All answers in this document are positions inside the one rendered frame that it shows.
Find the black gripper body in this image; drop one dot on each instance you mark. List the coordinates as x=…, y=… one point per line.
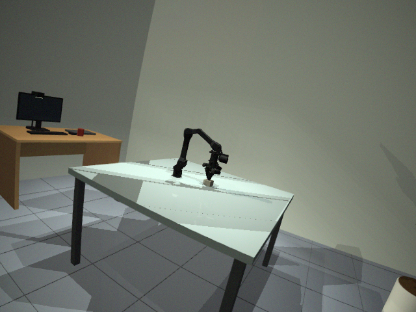
x=212, y=166

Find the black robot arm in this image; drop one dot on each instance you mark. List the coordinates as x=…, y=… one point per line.
x=182, y=162

